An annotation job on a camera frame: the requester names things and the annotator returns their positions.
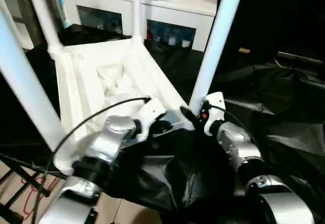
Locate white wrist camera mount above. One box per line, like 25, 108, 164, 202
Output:
203, 91, 226, 136
136, 97, 167, 142

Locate black metal stand leg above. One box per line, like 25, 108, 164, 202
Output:
0, 152, 67, 222

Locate white cabinet with glass doors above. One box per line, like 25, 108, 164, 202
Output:
59, 0, 219, 53

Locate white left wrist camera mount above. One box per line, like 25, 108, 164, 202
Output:
136, 97, 167, 142

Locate white plastic table top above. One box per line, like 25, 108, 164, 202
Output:
48, 36, 196, 176

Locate black mat cover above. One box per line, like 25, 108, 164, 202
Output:
0, 23, 325, 224

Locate long black pole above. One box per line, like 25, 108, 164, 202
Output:
278, 52, 325, 65

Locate grey metal rack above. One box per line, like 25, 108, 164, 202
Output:
0, 0, 67, 51

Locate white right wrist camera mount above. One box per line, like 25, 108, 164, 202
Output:
203, 91, 226, 136

